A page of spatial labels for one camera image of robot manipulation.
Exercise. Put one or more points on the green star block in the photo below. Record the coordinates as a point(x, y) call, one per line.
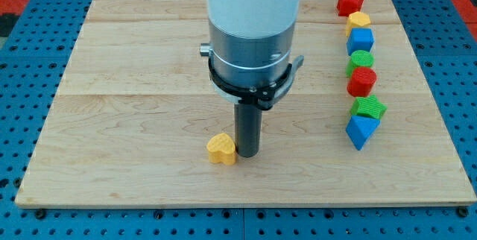
point(370, 107)

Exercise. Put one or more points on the red cylinder block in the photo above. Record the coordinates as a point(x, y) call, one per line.
point(361, 82)

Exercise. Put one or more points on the blue cube block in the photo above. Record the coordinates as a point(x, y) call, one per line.
point(360, 39)

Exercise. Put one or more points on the red star block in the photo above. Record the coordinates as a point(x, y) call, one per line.
point(346, 7)

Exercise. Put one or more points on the green cylinder block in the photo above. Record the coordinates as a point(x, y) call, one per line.
point(359, 58)

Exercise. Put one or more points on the blue triangle block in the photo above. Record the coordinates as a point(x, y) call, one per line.
point(360, 129)

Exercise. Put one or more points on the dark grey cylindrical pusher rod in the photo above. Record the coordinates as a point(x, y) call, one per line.
point(248, 120)

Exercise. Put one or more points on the light wooden board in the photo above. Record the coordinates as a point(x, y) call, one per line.
point(135, 109)

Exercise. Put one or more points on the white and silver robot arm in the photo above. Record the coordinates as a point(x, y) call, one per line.
point(249, 48)

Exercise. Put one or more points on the yellow heart block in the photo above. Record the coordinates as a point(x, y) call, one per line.
point(221, 149)

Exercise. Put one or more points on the yellow hexagon block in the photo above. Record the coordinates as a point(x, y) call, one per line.
point(357, 20)

